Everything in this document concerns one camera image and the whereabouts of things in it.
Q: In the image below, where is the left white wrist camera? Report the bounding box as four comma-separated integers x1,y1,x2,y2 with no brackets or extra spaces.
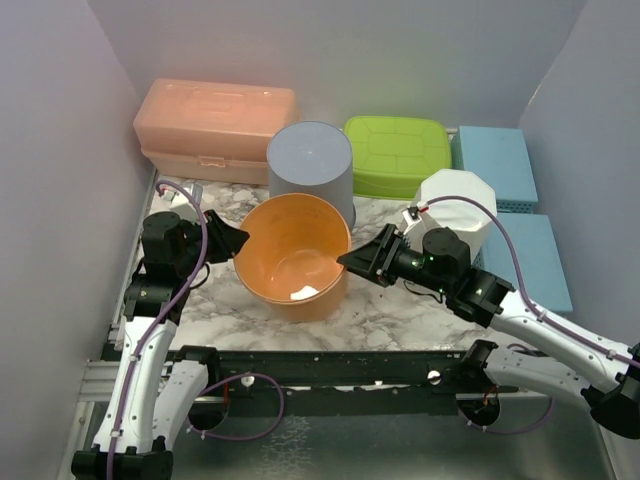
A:
161,183,203,222

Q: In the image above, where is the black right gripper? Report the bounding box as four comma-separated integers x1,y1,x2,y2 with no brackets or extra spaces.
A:
338,222,451,295

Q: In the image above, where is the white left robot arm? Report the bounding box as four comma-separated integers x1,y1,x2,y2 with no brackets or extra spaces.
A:
71,210,249,479

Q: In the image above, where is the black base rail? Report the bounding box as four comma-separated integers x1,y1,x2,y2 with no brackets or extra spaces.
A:
168,346,496,418

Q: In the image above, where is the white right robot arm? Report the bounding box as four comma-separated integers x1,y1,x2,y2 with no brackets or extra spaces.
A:
337,224,639,439

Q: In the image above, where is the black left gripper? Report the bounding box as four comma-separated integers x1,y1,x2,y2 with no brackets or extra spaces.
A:
177,208,251,276

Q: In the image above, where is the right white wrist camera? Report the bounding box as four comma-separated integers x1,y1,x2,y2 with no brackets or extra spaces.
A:
399,200,439,241

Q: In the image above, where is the white faceted bin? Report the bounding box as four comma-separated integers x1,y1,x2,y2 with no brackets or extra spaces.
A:
405,169,497,261

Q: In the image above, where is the green plastic tray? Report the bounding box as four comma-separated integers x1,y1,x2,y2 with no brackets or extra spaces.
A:
343,116,452,200

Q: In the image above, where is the large blue perforated basket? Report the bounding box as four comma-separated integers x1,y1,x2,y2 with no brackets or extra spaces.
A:
451,126,538,213

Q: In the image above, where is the orange round bin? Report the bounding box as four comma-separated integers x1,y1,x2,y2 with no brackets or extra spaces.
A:
234,193,351,322

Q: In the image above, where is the blue-grey round bin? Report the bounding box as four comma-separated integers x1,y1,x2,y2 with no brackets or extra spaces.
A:
266,121,356,228

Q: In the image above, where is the small blue perforated basket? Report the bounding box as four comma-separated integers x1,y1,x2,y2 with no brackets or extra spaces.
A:
475,213,573,316

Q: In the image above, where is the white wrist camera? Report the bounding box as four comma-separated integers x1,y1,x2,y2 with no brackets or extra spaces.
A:
399,200,439,241
161,183,203,222

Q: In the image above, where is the orange plastic toolbox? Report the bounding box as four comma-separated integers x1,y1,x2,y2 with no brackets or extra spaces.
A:
133,79,299,185

